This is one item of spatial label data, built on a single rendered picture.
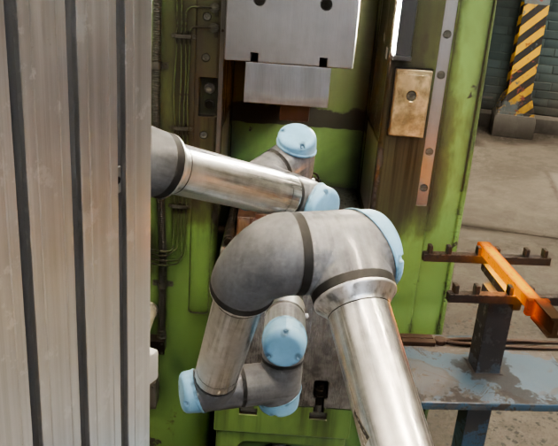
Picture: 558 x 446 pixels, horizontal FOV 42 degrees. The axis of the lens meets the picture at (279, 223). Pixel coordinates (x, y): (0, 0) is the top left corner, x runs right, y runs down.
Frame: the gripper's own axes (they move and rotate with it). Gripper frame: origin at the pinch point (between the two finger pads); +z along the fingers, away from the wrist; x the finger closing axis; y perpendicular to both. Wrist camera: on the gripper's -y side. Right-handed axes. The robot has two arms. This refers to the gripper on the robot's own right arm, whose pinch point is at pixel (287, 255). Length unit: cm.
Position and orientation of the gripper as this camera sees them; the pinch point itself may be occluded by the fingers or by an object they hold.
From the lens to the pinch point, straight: 154.4
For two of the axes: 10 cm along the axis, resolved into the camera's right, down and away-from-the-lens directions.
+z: 0.2, -3.5, 9.4
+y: -0.7, 9.3, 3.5
